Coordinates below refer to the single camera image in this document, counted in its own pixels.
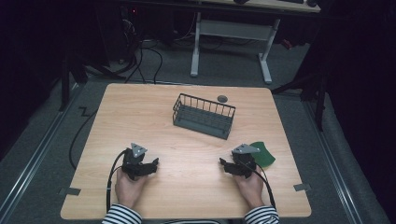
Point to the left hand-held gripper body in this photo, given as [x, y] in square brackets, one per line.
[133, 159]

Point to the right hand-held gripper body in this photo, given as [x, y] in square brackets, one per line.
[246, 158]

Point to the person's right hand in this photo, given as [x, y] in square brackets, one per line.
[251, 189]

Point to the person's left hand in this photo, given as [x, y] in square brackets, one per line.
[127, 191]

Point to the green cloth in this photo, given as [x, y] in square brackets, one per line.
[264, 157]

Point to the grey tape strip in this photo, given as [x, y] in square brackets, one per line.
[73, 191]
[302, 187]

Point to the dark grey round disc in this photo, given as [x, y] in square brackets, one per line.
[222, 99]

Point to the black metal stand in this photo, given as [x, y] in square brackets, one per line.
[67, 81]
[311, 90]

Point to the desk with white legs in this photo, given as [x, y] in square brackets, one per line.
[236, 29]

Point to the metal floor rail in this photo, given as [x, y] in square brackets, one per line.
[333, 161]
[28, 168]

